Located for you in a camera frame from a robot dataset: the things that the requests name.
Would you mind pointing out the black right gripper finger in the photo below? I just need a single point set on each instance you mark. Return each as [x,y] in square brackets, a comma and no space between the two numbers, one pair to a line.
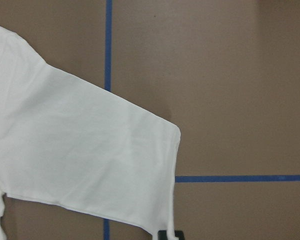
[162,235]

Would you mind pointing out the white long-sleeve printed shirt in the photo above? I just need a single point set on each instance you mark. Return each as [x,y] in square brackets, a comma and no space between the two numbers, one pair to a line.
[69,143]

